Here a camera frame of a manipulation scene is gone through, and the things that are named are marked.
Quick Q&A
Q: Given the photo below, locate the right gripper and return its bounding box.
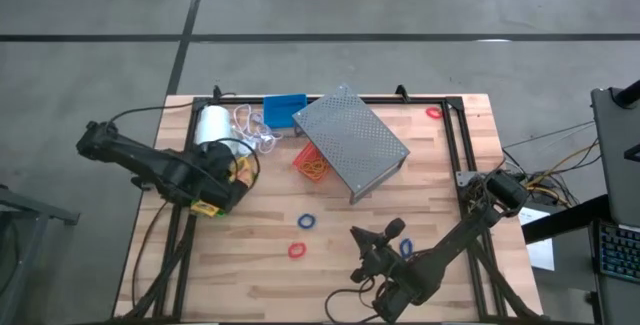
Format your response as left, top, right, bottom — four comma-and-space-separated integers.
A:
349, 218, 407, 284

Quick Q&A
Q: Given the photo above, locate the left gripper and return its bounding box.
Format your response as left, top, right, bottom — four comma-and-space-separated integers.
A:
199, 139, 250, 215

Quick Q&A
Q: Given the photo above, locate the yellow Crayola crayon box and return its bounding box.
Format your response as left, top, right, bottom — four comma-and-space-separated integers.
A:
228, 156, 255, 187
189, 200, 221, 218

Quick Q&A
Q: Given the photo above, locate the grey perforated metal shelf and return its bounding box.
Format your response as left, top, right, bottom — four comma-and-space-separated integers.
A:
291, 83, 412, 205

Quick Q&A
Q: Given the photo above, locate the white cylindrical desk lamp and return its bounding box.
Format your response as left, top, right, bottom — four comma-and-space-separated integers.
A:
193, 104, 239, 154

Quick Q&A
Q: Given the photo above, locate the blue plastic basket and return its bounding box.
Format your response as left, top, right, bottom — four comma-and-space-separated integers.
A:
263, 93, 309, 129

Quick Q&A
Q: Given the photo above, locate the orange plastic basket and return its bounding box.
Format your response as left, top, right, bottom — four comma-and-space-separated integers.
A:
292, 140, 332, 184

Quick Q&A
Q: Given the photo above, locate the grey metal stand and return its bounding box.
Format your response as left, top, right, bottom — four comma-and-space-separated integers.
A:
0, 183, 81, 325

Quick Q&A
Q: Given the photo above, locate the white paper sheet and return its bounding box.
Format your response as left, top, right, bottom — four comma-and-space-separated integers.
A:
516, 205, 556, 272

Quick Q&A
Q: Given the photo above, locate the backlit keyboard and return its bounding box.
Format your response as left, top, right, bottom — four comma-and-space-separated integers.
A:
597, 219, 640, 285

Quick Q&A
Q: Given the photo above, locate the black pole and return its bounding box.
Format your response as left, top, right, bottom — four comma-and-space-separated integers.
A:
612, 78, 640, 110

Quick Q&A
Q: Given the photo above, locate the white lamp cable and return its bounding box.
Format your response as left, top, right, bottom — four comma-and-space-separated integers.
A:
230, 103, 285, 156

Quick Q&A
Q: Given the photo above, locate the black aluminium frame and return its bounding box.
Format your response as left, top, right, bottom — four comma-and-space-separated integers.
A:
113, 95, 546, 325

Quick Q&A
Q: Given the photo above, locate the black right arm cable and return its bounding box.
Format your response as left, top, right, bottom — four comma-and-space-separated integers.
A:
323, 277, 381, 324

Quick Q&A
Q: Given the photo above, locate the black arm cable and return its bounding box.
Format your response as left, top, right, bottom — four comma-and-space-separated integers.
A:
106, 103, 204, 126
323, 277, 381, 324

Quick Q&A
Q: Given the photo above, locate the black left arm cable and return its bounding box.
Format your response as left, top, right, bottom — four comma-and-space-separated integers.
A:
106, 103, 204, 126

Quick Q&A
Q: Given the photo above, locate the yellow floor cable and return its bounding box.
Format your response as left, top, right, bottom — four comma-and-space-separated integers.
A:
519, 139, 601, 206

